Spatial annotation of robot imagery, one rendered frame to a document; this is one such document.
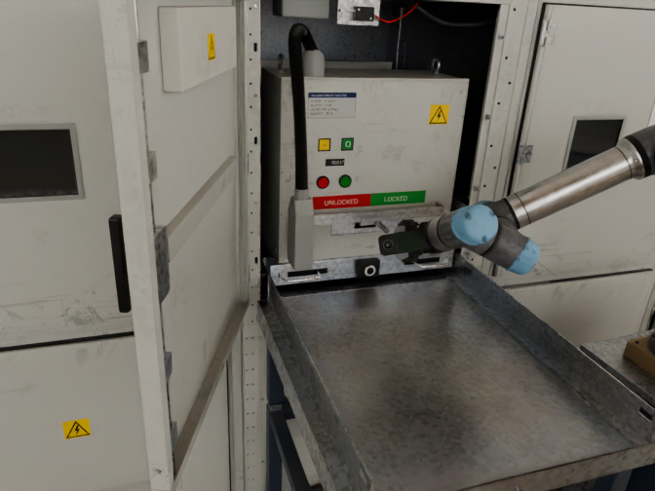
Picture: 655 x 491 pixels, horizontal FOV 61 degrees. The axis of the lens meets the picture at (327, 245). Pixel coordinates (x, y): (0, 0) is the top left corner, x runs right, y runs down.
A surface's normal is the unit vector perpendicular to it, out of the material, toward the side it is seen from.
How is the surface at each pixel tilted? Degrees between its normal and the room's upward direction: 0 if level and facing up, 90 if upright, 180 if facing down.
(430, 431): 0
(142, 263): 90
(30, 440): 90
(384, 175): 90
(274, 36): 90
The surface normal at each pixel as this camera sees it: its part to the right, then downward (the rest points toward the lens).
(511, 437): 0.05, -0.91
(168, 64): -0.07, 0.40
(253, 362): 0.31, 0.40
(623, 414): -0.95, 0.08
